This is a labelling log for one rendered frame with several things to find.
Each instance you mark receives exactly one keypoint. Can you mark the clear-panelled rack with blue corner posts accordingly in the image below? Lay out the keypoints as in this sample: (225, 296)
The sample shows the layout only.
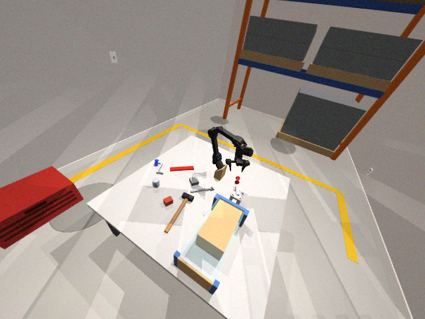
(202, 257)

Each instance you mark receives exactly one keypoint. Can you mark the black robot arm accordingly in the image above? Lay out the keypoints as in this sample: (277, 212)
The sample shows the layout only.
(236, 140)

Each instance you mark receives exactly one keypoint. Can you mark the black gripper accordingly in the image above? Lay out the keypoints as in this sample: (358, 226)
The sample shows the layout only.
(229, 161)

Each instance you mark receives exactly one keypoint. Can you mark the black-headed mallet with wooden handle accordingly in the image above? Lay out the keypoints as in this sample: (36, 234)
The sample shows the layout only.
(186, 197)

